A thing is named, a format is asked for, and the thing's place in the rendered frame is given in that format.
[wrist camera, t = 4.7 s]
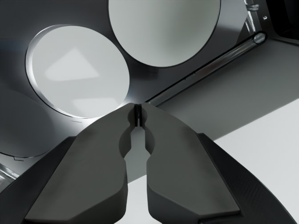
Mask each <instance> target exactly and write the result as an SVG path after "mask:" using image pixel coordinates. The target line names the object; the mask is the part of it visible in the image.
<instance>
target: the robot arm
mask: <svg viewBox="0 0 299 224"><path fill-rule="evenodd" d="M138 114H139V122H140V127H142V128H143V129H144V130H145V148H146V150H147V151H148V152H149V153H150V155H151V156H150V157H149V159H148V160H147V162H146V187H147V202H148V211H149V214H150V215H151V216H152V218H154V219H155V220H157V221H159V222H160V223H162V224H297V222H296V221H295V220H294V218H293V217H292V216H291V214H290V213H289V212H288V211H287V209H286V208H285V207H284V206H283V204H282V203H281V202H280V201H279V200H278V199H277V197H276V196H275V195H274V194H273V193H272V192H271V191H270V190H269V189H268V188H267V187H266V186H265V185H264V184H263V183H262V182H261V181H260V180H259V179H258V178H257V177H256V176H255V175H254V174H252V173H251V172H250V171H249V170H248V169H246V168H245V167H244V166H243V165H241V164H240V163H239V162H238V161H237V160H236V159H234V158H233V157H232V156H231V155H230V154H228V153H227V152H226V151H225V150H223V149H222V148H221V147H220V146H218V145H217V144H216V143H215V142H214V141H213V140H212V139H210V138H209V137H208V136H207V135H205V134H204V133H196V132H195V131H194V130H193V129H192V128H190V127H189V126H188V125H187V124H185V123H184V122H182V121H181V120H179V119H178V118H176V117H174V116H173V115H171V114H169V113H167V112H165V111H163V110H161V109H159V108H157V107H155V106H153V105H151V104H149V103H146V102H144V103H142V104H134V103H127V104H125V105H124V106H122V107H120V108H118V109H116V110H114V111H112V112H110V113H108V114H107V115H105V116H103V117H101V118H99V119H98V120H96V121H94V122H93V123H91V124H90V125H89V126H87V127H86V128H85V129H83V130H82V131H81V132H80V133H79V134H78V135H76V136H68V137H67V138H66V139H65V140H63V141H62V142H61V143H59V144H58V145H57V146H56V147H55V148H54V149H52V150H51V151H50V152H49V153H47V154H46V155H45V156H44V157H42V158H41V159H40V160H39V161H37V162H36V163H35V164H34V165H33V166H31V167H30V168H29V169H28V170H26V171H25V172H24V173H23V174H21V175H20V176H19V177H18V178H16V179H15V180H14V181H13V182H12V183H11V184H10V185H8V186H7V187H6V188H5V189H4V190H3V191H2V192H1V193H0V224H115V223H116V222H118V221H119V220H120V219H122V217H123V216H124V215H125V212H126V206H127V197H128V181H127V170H126V162H125V160H124V157H125V156H126V154H127V153H128V152H129V151H130V150H131V132H132V131H133V130H134V128H135V127H137V124H138Z"/></svg>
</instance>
